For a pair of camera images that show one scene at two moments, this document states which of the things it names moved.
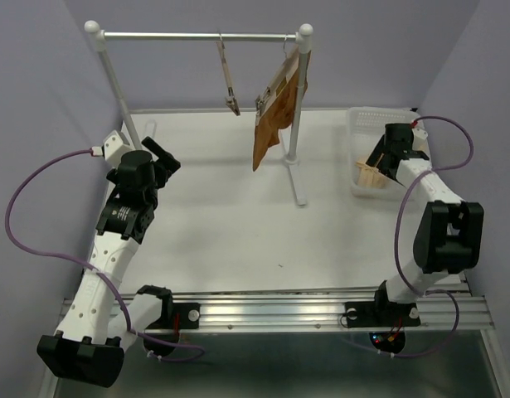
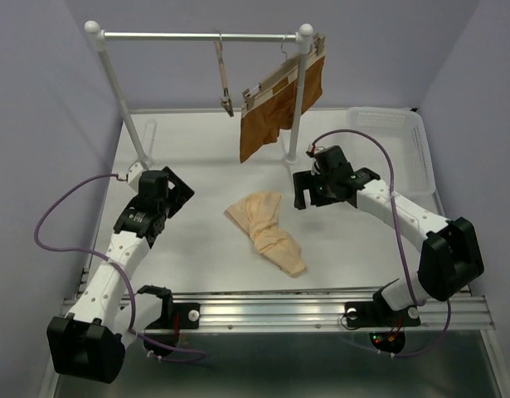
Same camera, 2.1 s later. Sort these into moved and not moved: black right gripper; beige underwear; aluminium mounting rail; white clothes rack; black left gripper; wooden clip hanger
Moved: beige underwear; wooden clip hanger; black right gripper; black left gripper
Not moved: white clothes rack; aluminium mounting rail
